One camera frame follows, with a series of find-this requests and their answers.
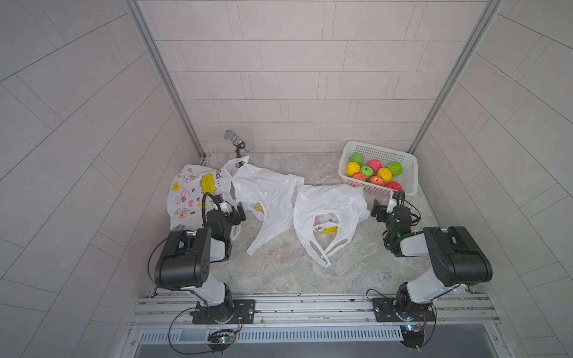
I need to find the red apple in basket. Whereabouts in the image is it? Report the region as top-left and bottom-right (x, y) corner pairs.
(386, 181), (403, 191)

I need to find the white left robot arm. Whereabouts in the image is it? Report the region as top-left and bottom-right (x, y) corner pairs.
(150, 201), (246, 324)

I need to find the white perforated plastic basket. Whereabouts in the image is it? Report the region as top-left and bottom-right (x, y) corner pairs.
(338, 141), (419, 198)

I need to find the aluminium mounting rail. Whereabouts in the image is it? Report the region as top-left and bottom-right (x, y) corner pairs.
(127, 292), (500, 329)

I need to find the left green circuit board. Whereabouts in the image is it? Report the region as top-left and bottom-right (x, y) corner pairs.
(207, 329), (237, 345)

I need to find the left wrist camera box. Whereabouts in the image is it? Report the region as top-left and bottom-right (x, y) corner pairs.
(207, 192), (223, 210)

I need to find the magenta pink apple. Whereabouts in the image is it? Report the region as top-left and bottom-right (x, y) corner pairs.
(366, 160), (383, 174)

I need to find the white translucent plastic bag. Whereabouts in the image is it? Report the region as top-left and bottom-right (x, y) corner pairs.
(224, 156), (304, 255)

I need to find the bright green apple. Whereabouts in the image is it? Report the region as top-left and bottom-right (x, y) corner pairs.
(360, 165), (375, 180)

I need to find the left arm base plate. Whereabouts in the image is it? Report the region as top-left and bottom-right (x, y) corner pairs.
(190, 299), (256, 325)

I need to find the red apple with highlight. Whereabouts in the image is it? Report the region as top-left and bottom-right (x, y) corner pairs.
(369, 175), (385, 186)

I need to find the cartoon printed plastic bag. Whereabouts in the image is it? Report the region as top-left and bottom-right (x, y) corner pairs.
(167, 164), (235, 231)

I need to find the yellow apple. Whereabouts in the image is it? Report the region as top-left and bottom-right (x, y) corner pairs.
(346, 161), (361, 177)
(377, 167), (393, 184)

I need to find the silver microphone on black stand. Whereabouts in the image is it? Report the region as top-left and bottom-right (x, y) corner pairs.
(224, 130), (250, 158)

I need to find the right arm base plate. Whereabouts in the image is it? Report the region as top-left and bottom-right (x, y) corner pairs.
(366, 282), (437, 323)

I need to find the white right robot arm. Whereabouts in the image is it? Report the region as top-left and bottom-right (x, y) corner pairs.
(371, 199), (493, 321)

